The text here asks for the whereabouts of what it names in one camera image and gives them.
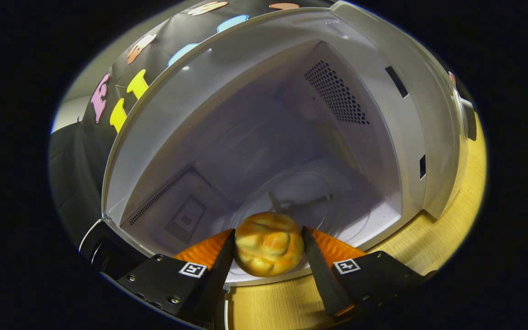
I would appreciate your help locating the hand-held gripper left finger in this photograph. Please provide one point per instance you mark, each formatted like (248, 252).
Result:
(220, 284)

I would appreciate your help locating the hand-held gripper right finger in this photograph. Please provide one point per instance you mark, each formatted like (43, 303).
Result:
(321, 275)

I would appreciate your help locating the round bread bun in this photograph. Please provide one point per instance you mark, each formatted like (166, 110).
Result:
(268, 245)

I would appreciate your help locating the white microwave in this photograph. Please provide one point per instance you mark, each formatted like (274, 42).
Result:
(245, 114)

